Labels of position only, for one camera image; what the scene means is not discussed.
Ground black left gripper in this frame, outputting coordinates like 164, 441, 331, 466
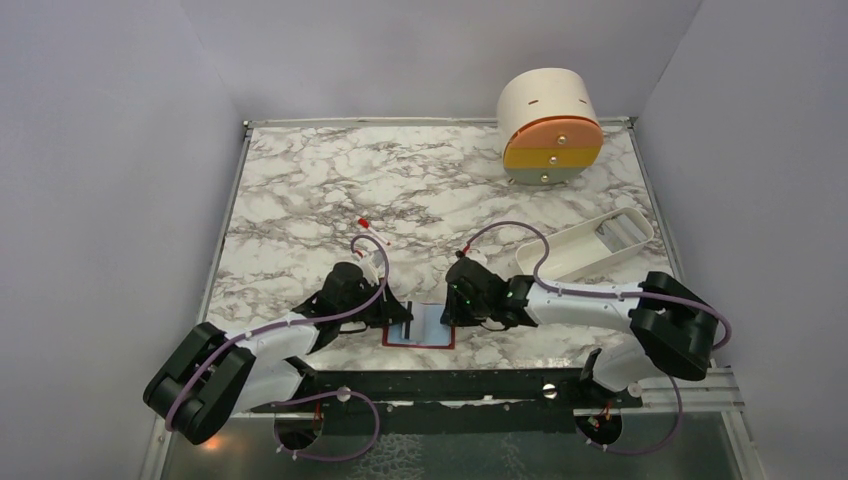
339, 278, 414, 329

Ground red card holder wallet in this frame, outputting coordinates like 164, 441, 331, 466
382, 301, 456, 350

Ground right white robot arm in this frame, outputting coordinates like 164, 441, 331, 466
441, 257, 720, 407

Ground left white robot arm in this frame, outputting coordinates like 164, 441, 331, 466
143, 262, 413, 445

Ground credit cards in tray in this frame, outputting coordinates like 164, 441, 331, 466
595, 214, 648, 253

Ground white plastic tray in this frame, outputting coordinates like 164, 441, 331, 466
515, 207, 655, 282

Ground round pastel drawer organizer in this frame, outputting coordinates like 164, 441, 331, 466
496, 68, 604, 186

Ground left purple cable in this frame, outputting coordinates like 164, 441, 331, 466
164, 218, 392, 433

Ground black mounting rail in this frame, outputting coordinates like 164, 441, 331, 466
253, 368, 642, 436

